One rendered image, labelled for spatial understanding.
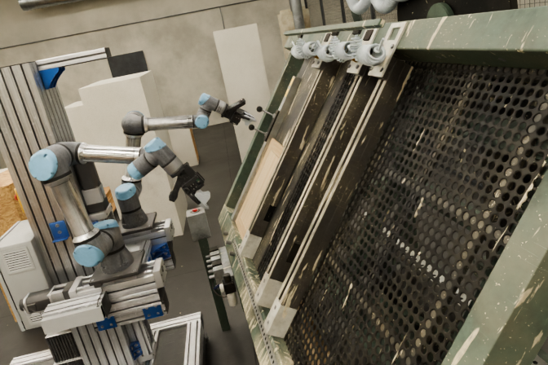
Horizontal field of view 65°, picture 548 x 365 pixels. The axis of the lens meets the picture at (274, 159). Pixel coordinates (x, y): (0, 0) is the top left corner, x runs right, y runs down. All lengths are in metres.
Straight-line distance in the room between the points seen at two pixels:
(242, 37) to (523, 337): 5.36
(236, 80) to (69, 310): 4.32
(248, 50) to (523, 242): 5.29
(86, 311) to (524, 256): 1.78
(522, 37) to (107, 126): 4.06
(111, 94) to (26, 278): 2.49
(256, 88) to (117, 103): 2.14
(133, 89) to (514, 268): 4.02
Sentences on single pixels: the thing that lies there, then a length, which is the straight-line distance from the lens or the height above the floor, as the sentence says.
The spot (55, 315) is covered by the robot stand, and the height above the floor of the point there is 0.95.
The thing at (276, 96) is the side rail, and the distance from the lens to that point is 2.79.
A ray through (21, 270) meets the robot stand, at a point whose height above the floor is 1.09.
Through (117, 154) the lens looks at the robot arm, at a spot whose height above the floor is 1.59.
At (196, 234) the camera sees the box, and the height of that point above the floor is 0.80.
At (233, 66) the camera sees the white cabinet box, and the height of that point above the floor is 1.56.
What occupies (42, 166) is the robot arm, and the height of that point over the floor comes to 1.62.
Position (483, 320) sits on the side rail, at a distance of 0.95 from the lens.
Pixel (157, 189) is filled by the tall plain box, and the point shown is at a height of 0.58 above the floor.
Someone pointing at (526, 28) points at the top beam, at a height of 1.88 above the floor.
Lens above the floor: 1.98
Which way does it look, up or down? 17 degrees down
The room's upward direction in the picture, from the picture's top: 11 degrees counter-clockwise
